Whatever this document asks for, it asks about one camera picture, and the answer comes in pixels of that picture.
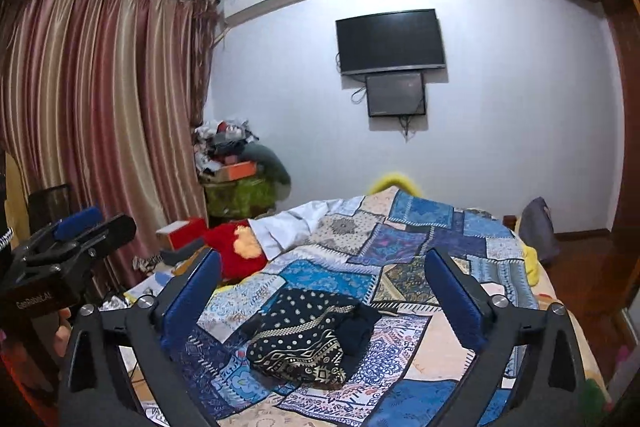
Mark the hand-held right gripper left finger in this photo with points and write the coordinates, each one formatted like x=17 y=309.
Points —
x=192 y=297

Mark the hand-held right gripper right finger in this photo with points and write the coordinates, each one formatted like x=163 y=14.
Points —
x=455 y=302

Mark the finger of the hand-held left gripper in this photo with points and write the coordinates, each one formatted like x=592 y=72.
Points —
x=77 y=222
x=107 y=234

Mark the navy patterned hoodie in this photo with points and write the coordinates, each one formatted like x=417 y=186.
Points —
x=300 y=342

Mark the person's left hand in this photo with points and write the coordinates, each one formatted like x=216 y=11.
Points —
x=64 y=332

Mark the black mesh chair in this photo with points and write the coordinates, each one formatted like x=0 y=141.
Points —
x=50 y=199

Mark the red plush toy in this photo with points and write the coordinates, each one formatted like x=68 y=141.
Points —
x=230 y=252

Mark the red box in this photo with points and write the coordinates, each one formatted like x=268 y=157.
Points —
x=180 y=234

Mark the blue patchwork blanket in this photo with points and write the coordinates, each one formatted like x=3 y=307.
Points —
x=350 y=272

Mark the green box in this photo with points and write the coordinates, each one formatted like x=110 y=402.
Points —
x=240 y=197

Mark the grey bag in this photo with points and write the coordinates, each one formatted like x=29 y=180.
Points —
x=540 y=227

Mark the striped pink curtain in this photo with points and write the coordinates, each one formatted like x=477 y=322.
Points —
x=100 y=107

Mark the white sheet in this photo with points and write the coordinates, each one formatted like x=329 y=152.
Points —
x=290 y=227

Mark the orange box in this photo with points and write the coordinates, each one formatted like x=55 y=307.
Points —
x=235 y=171

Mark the pile of mixed clutter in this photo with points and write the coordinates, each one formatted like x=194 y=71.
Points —
x=220 y=142

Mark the dark grey-green bag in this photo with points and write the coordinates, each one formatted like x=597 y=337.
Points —
x=272 y=167

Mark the wooden wardrobe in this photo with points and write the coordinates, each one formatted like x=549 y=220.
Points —
x=620 y=157

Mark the wooden bed frame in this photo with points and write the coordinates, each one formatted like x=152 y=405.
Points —
x=509 y=222

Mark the small wall monitor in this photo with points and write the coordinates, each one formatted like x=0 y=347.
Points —
x=395 y=94

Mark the black wall television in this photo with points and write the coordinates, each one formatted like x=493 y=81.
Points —
x=390 y=42

